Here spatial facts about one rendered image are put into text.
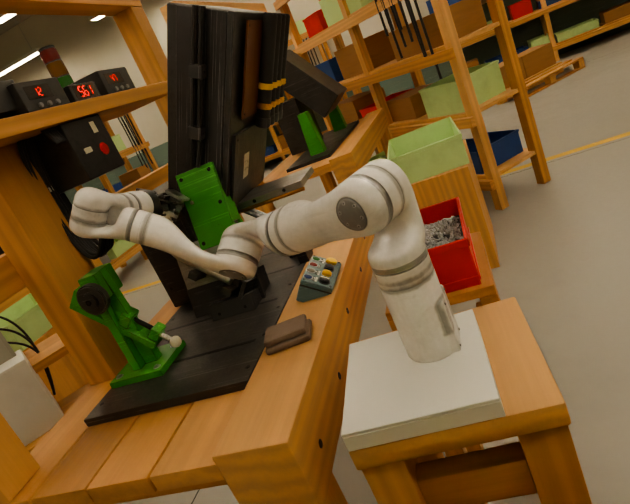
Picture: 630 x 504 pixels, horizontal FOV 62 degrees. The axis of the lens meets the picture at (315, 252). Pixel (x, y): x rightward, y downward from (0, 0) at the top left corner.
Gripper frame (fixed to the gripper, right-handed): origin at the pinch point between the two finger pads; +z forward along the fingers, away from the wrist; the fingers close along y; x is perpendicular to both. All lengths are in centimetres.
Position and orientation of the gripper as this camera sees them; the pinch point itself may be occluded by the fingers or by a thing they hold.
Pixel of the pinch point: (172, 202)
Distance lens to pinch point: 142.2
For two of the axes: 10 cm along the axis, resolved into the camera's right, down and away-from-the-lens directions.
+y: -8.6, -4.9, 1.8
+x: -4.3, 8.6, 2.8
